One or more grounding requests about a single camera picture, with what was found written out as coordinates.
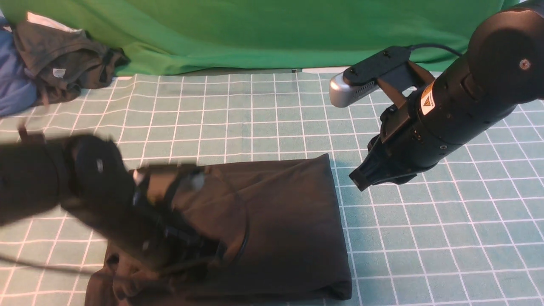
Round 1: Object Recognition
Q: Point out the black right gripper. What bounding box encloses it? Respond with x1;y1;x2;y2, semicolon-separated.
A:
348;98;464;191

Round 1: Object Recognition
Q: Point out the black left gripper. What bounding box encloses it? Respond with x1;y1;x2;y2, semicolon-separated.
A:
64;187;204;272

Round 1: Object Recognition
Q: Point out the dark gray long-sleeve top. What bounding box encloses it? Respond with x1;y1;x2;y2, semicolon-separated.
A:
84;154;352;306

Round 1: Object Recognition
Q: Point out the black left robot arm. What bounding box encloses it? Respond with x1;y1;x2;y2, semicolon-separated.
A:
1;135;209;273

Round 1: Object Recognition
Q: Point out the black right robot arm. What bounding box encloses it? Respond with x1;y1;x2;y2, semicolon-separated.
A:
331;0;544;190

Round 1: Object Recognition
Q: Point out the green checkered tablecloth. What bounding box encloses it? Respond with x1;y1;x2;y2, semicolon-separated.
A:
0;70;544;306

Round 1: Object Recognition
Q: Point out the blue crumpled garment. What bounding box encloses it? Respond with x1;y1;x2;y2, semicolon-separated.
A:
0;17;38;117

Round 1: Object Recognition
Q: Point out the dark gray crumpled garment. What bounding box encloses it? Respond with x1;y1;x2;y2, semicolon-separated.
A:
12;21;130;106

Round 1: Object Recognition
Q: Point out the green backdrop cloth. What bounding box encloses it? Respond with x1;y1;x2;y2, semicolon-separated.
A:
1;0;517;76

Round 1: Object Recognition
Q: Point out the white crumpled cloth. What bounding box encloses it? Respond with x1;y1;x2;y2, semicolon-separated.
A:
26;11;86;36

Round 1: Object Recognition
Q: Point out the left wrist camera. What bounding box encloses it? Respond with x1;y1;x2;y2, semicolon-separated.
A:
129;163;205;207

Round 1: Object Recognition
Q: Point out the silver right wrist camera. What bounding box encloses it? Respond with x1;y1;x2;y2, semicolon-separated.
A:
329;46;435;108

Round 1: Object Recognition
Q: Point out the black left camera cable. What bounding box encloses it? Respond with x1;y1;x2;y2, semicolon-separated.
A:
0;174;251;277

